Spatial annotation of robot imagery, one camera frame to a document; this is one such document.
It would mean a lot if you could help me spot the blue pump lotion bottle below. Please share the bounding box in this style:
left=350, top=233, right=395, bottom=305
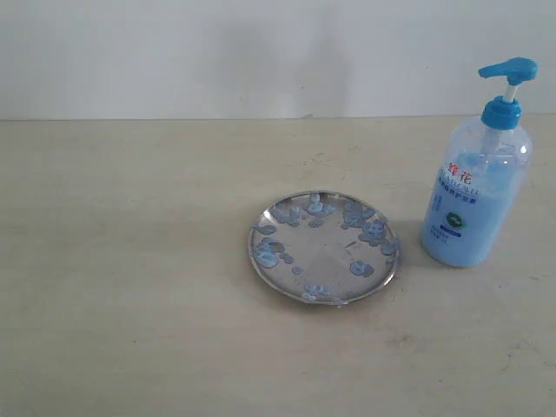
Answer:
left=420, top=57, right=538, bottom=268

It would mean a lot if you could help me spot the round steel plate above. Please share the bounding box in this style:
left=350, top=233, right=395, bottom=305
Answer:
left=248, top=190, right=400, bottom=308

